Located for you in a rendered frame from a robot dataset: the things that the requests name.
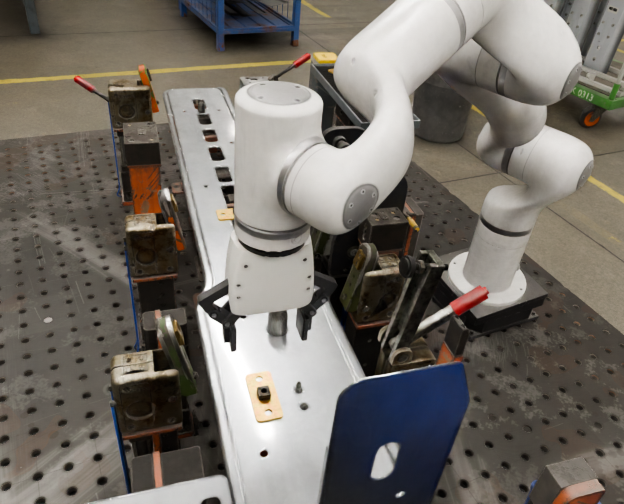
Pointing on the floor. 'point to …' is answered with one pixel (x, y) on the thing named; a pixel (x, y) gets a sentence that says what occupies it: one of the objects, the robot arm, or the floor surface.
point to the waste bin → (440, 111)
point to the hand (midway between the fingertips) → (267, 333)
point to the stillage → (244, 17)
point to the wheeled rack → (613, 84)
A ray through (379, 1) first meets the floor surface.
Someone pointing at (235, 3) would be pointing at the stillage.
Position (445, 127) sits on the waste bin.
